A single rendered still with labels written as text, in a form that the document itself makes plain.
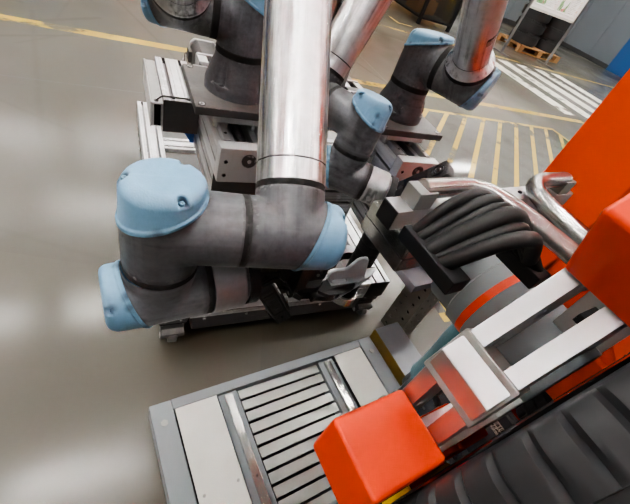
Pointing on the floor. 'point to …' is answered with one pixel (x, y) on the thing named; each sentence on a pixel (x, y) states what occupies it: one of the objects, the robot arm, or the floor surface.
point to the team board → (569, 11)
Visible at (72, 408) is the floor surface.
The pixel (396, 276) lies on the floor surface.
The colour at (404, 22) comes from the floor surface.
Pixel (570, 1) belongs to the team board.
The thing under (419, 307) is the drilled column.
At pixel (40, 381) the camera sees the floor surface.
